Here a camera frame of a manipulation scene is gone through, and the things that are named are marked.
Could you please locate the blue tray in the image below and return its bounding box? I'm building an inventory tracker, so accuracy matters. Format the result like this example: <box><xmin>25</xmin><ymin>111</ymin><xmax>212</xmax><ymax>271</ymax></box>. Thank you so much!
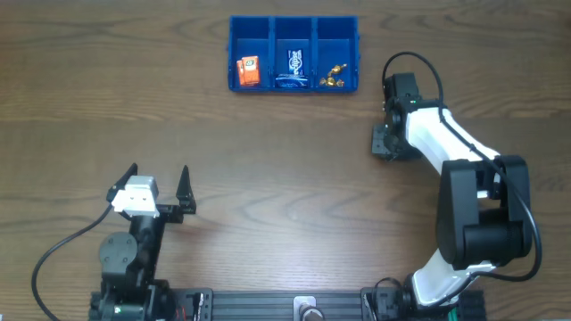
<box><xmin>228</xmin><ymin>15</ymin><xmax>360</xmax><ymax>94</ymax></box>

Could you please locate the blue candy pack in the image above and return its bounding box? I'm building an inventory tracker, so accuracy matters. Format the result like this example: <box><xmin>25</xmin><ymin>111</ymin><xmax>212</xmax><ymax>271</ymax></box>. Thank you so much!
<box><xmin>287</xmin><ymin>48</ymin><xmax>305</xmax><ymax>76</ymax></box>
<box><xmin>275</xmin><ymin>73</ymin><xmax>310</xmax><ymax>89</ymax></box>

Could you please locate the mounting rail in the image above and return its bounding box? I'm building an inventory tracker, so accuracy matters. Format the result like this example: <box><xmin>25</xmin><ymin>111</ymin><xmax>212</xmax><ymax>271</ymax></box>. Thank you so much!
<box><xmin>88</xmin><ymin>288</ymin><xmax>486</xmax><ymax>321</ymax></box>

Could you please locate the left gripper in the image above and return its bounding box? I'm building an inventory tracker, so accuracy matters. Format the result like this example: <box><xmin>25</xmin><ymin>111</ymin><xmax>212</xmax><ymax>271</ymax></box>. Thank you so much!
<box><xmin>106</xmin><ymin>162</ymin><xmax>197</xmax><ymax>225</ymax></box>

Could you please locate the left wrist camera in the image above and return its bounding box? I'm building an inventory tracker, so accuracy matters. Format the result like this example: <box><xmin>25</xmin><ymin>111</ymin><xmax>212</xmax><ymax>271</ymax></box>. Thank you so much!
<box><xmin>111</xmin><ymin>175</ymin><xmax>161</xmax><ymax>218</ymax></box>

